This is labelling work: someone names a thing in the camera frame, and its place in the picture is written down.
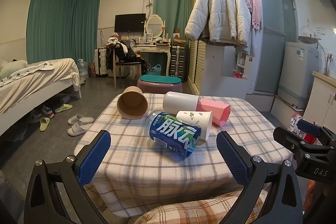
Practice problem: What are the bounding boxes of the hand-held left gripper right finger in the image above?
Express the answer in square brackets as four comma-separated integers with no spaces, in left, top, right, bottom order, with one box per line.
[216,130,305,224]

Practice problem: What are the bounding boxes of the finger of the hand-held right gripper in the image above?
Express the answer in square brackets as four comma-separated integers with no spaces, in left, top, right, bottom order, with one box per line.
[297,119,324,136]
[272,126,310,155]

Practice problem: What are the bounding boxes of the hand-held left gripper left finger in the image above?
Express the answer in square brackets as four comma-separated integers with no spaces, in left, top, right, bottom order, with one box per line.
[24,130,112,224]

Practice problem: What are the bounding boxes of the blue cut plastic bottle cup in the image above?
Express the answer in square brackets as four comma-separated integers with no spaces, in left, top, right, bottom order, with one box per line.
[144,110,202,157]

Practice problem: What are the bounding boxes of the pink hexagonal cup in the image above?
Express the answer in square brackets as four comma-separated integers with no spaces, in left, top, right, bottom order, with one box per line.
[196,98,231,127]

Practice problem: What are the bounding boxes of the white paper cup green print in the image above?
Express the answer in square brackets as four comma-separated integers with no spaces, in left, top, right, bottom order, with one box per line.
[176,110,213,141]

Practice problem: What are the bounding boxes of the brown paper cup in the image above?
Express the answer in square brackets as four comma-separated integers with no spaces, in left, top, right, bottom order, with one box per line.
[117,86,149,120]

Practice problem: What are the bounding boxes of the plain white cup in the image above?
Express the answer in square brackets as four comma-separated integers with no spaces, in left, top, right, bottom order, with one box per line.
[163,91,201,118]

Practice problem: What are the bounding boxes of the patterned red white carton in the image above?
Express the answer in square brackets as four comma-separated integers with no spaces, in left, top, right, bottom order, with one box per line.
[287,112,323,146]

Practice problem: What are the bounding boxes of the white cabinet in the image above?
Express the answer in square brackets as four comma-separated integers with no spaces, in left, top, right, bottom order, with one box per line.
[303,71,336,122]

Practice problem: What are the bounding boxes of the white slipper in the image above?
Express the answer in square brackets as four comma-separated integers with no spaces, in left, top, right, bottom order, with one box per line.
[68,123,93,136]
[68,114,94,125]

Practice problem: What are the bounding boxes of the plaid tablecloth table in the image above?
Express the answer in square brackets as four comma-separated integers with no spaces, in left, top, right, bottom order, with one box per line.
[73,93,294,219]

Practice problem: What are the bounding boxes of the white washing machine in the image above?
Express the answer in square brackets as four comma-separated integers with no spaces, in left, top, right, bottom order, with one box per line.
[278,42,319,109]

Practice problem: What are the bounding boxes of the grey sneakers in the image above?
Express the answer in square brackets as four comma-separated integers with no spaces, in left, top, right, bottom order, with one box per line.
[28,106,54,124]

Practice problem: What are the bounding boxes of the bed with beige sheets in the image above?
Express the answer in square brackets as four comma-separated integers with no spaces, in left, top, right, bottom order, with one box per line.
[0,77,82,136]

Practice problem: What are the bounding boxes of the frosted glass sliding door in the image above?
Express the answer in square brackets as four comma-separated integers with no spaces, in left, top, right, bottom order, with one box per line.
[253,0,297,111]

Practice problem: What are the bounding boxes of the basin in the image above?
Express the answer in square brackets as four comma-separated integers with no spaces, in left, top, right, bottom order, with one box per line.
[298,35,319,44]

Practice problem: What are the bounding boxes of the clear water jug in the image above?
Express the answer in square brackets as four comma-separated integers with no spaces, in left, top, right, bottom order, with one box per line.
[77,59,89,81]

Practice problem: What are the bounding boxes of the white wardrobe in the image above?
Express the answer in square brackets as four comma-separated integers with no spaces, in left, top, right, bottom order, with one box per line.
[189,0,253,100]

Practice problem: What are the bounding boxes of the white suitcase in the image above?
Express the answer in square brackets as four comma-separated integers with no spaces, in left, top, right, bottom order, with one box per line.
[94,48,108,76]

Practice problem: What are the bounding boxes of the purple stool teal cushion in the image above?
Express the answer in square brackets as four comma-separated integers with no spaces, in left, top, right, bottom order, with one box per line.
[137,75,183,94]

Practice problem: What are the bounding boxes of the beige bed sheet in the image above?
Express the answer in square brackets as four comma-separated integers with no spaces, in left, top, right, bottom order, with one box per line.
[0,57,80,115]

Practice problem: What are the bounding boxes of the teal basket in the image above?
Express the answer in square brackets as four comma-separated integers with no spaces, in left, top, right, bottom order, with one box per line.
[146,64,161,75]

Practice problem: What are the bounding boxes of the wooden chair with clothes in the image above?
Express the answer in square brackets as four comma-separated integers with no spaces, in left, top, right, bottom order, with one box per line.
[105,33,147,72]

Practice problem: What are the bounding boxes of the dark ribbed suitcase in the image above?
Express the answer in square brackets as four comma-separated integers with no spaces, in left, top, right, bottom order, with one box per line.
[169,46,189,83]

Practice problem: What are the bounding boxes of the white dressing table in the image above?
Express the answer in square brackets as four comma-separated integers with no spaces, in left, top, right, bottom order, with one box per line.
[131,42,172,76]

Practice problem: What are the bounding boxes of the pink hanging clothes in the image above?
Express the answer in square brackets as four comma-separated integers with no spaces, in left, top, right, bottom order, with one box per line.
[242,0,263,30]

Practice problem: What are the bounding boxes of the brown box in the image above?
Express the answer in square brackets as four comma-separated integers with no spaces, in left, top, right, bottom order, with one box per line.
[173,32,187,47]

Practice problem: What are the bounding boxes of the wide green curtain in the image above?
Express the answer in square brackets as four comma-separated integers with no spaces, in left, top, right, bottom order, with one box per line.
[26,0,102,64]

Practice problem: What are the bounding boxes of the black television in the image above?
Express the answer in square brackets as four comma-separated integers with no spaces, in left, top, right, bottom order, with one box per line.
[115,13,146,33]

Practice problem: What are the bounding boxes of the white puffer jacket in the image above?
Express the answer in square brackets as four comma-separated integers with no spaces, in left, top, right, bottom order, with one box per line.
[184,0,252,46]

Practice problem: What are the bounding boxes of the oval white mirror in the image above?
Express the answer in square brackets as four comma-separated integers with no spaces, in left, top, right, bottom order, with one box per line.
[146,14,166,39]

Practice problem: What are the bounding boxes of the narrow green curtain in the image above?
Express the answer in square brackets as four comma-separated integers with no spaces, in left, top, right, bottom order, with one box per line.
[154,0,192,41]

